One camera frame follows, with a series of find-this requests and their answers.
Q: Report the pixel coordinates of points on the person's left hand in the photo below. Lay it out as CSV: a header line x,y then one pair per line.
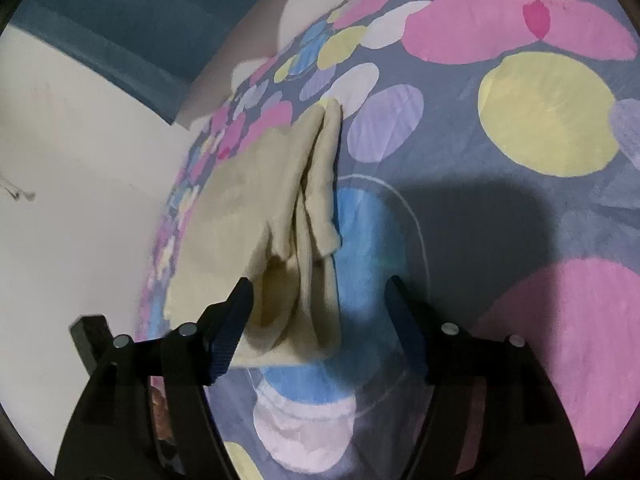
x,y
161,416

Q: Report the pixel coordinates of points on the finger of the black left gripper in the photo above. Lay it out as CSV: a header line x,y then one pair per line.
x,y
92,338

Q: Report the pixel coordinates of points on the blue curtain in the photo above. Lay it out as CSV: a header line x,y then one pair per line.
x,y
151,49

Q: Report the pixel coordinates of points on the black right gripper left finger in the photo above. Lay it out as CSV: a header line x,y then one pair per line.
x,y
188,360

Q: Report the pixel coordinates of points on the beige knit sweater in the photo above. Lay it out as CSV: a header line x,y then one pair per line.
x,y
266,214

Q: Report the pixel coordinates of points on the colourful polka dot bedspread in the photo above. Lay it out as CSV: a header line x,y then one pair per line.
x,y
490,155

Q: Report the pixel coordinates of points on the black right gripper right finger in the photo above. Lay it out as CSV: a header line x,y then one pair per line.
x,y
448,444

